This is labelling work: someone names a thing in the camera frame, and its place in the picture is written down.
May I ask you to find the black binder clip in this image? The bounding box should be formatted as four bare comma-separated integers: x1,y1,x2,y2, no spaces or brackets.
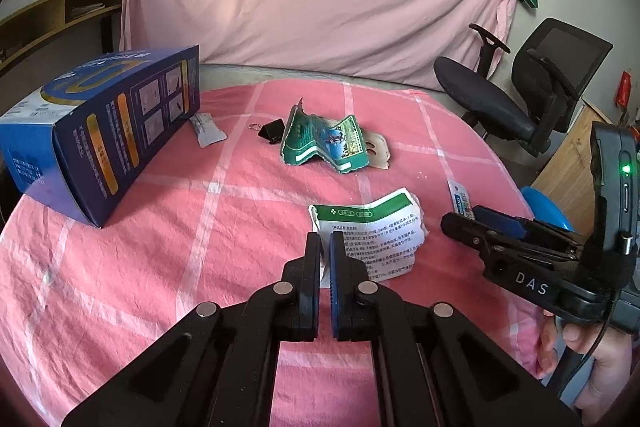
248,118,286,145

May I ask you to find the black office chair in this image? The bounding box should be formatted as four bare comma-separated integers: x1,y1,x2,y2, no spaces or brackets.
433,18,614,158

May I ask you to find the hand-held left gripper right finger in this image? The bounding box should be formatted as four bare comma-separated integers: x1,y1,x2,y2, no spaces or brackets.
327,231,583,427

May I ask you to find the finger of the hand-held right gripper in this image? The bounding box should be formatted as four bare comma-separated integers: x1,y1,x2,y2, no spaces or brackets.
472,205,583,252
441,213,581,268

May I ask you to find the wooden shelf desk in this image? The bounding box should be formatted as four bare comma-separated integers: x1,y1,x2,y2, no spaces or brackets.
0,0,126,72

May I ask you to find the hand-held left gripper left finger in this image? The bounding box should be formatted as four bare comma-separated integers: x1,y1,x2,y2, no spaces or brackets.
60,232,326,427

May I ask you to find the small white blue sachet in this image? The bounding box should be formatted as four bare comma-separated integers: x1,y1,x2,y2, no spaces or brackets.
447,179,476,220

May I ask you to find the white green printed packet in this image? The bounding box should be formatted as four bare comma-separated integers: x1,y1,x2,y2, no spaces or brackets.
308,189,428,303

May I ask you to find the person's right hand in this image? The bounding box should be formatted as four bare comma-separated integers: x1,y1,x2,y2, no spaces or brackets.
539,314,640,427

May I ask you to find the torn green cardboard packaging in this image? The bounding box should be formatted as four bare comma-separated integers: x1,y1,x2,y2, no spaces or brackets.
280,97,371,174

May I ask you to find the small silver sachet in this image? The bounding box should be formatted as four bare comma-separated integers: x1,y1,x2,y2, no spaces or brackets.
190,112,228,148

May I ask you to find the red paper piece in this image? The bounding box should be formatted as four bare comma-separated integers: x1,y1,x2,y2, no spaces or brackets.
617,71,633,108

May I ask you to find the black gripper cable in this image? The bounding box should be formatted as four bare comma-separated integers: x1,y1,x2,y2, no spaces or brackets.
552,292,618,395

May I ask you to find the pink plaid tablecloth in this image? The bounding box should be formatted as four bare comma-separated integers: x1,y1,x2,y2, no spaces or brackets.
0,79,546,427

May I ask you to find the blue cardboard box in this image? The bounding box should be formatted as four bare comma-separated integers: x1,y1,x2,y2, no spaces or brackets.
0,45,202,229

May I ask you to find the beige cardboard piece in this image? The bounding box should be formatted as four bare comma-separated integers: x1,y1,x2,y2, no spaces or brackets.
362,132,391,170

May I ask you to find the blue plastic bucket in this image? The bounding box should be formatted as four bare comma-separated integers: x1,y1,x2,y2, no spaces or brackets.
520,187,573,233

